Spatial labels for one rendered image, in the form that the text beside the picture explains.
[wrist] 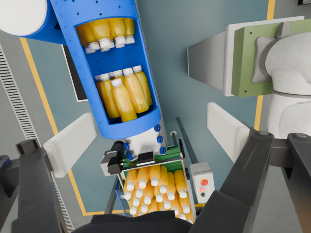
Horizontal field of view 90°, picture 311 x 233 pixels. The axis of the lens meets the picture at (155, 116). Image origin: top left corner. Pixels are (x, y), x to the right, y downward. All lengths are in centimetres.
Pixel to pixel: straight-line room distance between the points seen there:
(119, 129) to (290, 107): 58
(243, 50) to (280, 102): 25
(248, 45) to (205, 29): 112
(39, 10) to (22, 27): 11
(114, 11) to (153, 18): 124
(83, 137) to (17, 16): 81
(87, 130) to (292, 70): 60
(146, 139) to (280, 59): 71
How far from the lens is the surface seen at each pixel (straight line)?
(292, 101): 67
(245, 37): 78
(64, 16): 64
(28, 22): 91
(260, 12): 209
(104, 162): 119
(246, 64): 78
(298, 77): 64
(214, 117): 16
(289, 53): 66
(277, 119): 69
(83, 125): 17
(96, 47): 69
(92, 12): 58
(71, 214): 313
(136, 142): 97
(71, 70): 182
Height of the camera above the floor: 177
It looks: 71 degrees down
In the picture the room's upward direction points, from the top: 180 degrees counter-clockwise
